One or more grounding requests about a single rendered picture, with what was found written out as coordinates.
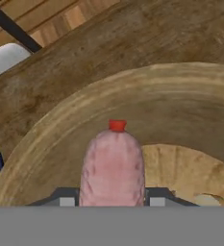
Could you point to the white chair seat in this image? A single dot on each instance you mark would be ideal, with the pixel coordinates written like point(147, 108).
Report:
point(3, 59)

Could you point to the pink sausage with red tip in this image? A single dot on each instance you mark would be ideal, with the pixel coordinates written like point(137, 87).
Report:
point(112, 169)

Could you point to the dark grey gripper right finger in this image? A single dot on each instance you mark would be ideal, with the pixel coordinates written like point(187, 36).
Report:
point(158, 196)

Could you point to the black metal bar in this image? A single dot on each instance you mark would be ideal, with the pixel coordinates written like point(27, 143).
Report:
point(12, 28)

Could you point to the wooden bowl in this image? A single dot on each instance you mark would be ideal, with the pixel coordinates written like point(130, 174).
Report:
point(168, 105)

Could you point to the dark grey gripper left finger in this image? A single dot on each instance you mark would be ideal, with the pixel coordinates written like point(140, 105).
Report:
point(63, 196)

